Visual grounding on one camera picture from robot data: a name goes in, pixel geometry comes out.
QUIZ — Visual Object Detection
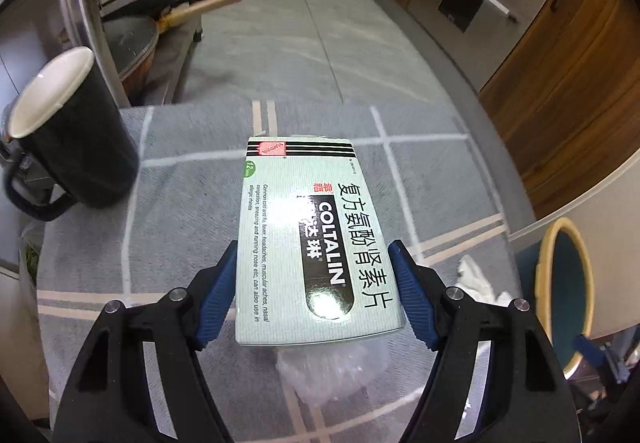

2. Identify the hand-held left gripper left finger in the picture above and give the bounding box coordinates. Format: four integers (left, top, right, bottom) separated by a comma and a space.
52, 240, 241, 443

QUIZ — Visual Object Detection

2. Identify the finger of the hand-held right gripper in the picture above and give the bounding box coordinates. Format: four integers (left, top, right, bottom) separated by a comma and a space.
572, 334, 610, 365

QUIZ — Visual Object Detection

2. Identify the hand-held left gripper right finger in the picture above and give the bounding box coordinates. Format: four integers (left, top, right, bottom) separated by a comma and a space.
387, 239, 583, 443

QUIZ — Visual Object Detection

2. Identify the dark bin with yellow rim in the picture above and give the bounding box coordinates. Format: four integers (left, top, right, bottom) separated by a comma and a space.
517, 218, 597, 370

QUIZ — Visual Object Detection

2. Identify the green medicine box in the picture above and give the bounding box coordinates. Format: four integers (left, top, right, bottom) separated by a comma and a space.
235, 137, 407, 349

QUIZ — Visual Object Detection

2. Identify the crumpled white tissue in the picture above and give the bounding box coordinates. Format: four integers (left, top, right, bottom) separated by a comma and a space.
456, 254, 522, 310

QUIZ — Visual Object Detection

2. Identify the grey checked tablecloth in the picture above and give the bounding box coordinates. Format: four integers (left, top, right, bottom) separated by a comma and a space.
35, 100, 532, 443

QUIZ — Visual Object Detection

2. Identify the clear plastic bag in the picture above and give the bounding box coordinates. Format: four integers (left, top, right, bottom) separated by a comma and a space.
275, 335, 395, 406

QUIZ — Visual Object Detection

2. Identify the black mug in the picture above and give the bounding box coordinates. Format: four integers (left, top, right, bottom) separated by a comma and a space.
2, 46, 142, 223

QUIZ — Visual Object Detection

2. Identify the wooden kitchen cabinet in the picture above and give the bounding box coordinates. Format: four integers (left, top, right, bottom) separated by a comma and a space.
477, 0, 640, 220

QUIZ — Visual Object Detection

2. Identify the pan with wooden handle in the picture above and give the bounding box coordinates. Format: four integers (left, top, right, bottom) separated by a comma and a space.
102, 0, 246, 94

